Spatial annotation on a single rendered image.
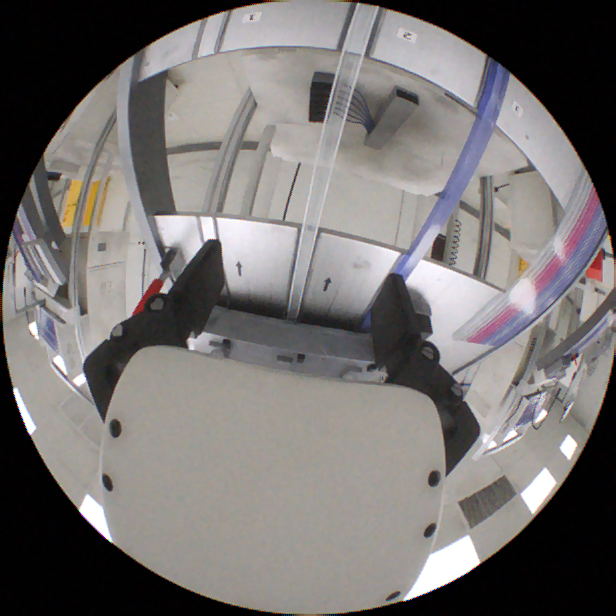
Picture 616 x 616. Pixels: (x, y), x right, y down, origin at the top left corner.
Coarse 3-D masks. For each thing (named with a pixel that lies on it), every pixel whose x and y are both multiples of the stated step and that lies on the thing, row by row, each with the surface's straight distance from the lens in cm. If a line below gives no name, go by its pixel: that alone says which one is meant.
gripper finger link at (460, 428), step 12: (432, 396) 10; (444, 408) 10; (456, 408) 10; (468, 408) 10; (444, 420) 10; (456, 420) 10; (468, 420) 10; (444, 432) 10; (456, 432) 10; (468, 432) 10; (444, 444) 9; (456, 444) 9; (468, 444) 10; (456, 456) 9
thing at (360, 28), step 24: (360, 24) 18; (360, 48) 17; (336, 72) 17; (336, 96) 16; (336, 120) 16; (336, 144) 17; (312, 192) 18; (312, 216) 20; (312, 240) 21; (288, 312) 31
